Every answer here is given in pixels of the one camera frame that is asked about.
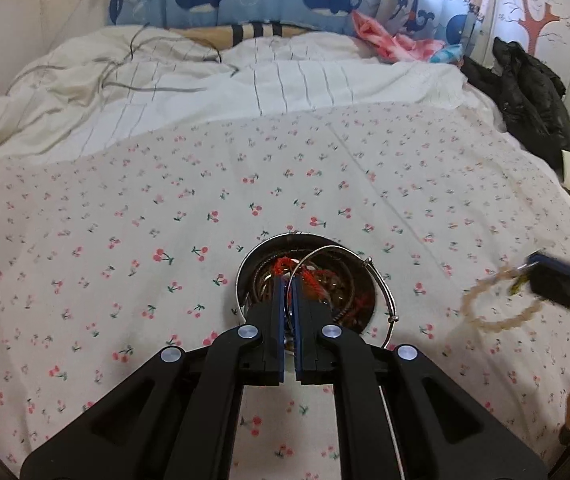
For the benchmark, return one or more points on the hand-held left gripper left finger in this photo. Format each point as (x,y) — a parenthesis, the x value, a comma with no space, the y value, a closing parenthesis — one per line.
(278,332)

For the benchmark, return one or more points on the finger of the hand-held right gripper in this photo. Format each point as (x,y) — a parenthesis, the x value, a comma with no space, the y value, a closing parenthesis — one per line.
(555,265)
(560,292)

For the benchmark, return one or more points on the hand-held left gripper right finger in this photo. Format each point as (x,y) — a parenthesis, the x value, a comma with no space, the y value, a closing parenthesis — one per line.
(299,335)

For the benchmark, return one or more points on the stainless steel bowl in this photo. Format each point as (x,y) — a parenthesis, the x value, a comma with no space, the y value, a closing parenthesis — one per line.
(257,265)

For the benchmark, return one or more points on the silver bangle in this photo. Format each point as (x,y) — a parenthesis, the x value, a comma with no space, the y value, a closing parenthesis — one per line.
(393,319)

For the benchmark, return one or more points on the black jacket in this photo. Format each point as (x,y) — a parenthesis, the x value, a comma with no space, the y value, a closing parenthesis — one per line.
(530,95)

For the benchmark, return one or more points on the white wardrobe with tree decal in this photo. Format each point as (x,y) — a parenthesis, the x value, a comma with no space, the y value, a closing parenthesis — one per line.
(565,15)

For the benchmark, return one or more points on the white striped duvet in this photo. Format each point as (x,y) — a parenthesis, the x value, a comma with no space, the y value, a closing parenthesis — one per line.
(215,85)

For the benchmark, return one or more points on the short whale print cushion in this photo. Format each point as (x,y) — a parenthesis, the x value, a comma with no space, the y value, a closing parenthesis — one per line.
(430,15)

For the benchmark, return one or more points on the pink patterned cloth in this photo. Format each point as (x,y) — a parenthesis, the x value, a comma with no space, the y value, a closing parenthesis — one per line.
(385,35)

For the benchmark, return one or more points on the beige striped pillow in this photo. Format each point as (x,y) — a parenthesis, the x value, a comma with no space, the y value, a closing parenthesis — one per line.
(205,32)

